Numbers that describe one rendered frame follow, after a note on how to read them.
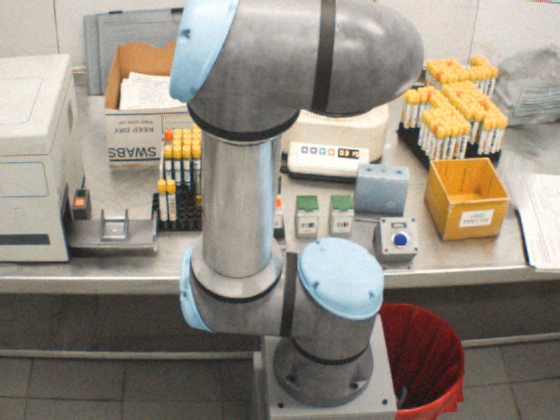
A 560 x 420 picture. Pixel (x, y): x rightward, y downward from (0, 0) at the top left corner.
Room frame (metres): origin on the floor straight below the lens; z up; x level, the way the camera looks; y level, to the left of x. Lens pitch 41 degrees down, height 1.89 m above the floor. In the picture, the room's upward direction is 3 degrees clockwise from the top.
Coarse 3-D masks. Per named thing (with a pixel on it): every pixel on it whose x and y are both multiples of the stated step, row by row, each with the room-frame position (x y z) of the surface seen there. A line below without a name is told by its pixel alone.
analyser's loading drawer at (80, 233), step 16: (64, 224) 1.07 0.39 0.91; (80, 224) 1.07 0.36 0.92; (96, 224) 1.07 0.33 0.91; (112, 224) 1.07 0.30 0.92; (128, 224) 1.07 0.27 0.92; (144, 224) 1.08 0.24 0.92; (80, 240) 1.03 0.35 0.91; (96, 240) 1.03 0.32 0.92; (112, 240) 1.03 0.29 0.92; (128, 240) 1.03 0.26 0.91; (144, 240) 1.04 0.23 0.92
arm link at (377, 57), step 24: (336, 0) 0.65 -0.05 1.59; (360, 0) 0.66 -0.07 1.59; (336, 24) 0.62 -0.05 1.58; (360, 24) 0.62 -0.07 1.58; (384, 24) 0.63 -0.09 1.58; (408, 24) 0.67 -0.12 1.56; (336, 48) 0.60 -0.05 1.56; (360, 48) 0.60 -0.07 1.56; (384, 48) 0.61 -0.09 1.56; (408, 48) 0.64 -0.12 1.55; (336, 72) 0.59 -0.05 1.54; (360, 72) 0.59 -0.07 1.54; (384, 72) 0.61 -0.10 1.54; (408, 72) 0.63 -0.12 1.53; (336, 96) 0.59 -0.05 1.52; (360, 96) 0.60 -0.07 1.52; (384, 96) 0.61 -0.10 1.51
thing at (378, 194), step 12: (360, 168) 1.20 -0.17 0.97; (372, 168) 1.20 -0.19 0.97; (396, 168) 1.21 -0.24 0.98; (360, 180) 1.18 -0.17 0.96; (372, 180) 1.18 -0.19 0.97; (384, 180) 1.18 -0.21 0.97; (396, 180) 1.18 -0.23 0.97; (408, 180) 1.17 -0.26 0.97; (360, 192) 1.18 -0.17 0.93; (372, 192) 1.18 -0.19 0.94; (384, 192) 1.18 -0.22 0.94; (396, 192) 1.17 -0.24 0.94; (360, 204) 1.18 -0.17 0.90; (372, 204) 1.18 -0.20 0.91; (384, 204) 1.18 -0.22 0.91; (396, 204) 1.17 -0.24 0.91; (360, 216) 1.17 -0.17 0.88; (372, 216) 1.17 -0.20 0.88; (384, 216) 1.17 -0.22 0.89; (396, 216) 1.17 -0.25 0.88
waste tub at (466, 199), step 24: (432, 168) 1.22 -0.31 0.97; (456, 168) 1.25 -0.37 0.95; (480, 168) 1.26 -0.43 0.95; (432, 192) 1.20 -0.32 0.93; (456, 192) 1.25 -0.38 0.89; (480, 192) 1.25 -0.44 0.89; (504, 192) 1.16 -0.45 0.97; (432, 216) 1.18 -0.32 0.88; (456, 216) 1.11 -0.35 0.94; (480, 216) 1.12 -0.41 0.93; (504, 216) 1.13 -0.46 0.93
